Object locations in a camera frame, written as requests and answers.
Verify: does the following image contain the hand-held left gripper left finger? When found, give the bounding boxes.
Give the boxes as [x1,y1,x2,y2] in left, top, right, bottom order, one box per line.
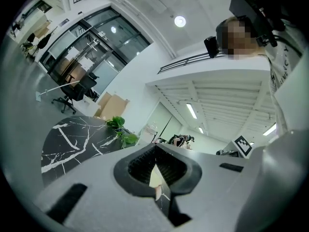
[33,144,177,232]

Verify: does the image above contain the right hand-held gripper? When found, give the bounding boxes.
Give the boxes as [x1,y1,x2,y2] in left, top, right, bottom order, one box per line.
[216,134,254,158]

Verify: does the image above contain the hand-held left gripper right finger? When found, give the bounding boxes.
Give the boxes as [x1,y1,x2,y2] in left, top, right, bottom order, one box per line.
[155,144,258,232]

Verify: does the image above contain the slice of bread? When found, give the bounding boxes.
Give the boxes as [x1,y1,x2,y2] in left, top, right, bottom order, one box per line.
[149,163,165,189]

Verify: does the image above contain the green leafy plant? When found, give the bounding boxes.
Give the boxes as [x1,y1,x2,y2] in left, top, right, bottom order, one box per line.
[105,116,139,148]

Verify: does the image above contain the large cardboard sheet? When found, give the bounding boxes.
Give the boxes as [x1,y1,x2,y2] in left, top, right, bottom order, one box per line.
[93,92,130,121]

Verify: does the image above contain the person's white printed shirt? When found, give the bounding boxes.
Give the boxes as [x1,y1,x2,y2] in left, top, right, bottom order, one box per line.
[258,18,309,140]

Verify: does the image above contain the black balcony railing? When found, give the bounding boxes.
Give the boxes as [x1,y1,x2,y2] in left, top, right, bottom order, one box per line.
[157,52,224,75]

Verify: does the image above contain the person's head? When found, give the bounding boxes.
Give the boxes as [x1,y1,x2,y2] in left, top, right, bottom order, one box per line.
[215,17,261,60]

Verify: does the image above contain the black office chair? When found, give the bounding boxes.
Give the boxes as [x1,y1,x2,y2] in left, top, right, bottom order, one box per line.
[51,72,100,115]

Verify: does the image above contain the white mop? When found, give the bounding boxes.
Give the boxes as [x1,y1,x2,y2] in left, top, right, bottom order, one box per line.
[35,80,81,102]

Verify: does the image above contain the round ceiling light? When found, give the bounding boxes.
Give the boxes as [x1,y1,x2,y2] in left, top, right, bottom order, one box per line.
[174,15,186,28]

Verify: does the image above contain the black framed glass doors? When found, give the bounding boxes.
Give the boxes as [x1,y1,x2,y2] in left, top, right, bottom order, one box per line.
[39,5,155,101]

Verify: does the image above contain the coat rack with bags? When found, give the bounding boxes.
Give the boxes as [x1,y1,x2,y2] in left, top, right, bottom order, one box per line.
[20,26,59,59]

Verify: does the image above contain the small black camera box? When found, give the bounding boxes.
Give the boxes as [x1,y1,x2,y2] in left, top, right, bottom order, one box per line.
[203,35,221,59]

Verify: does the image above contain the black head camera rig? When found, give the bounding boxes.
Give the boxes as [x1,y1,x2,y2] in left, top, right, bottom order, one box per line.
[228,0,287,48]

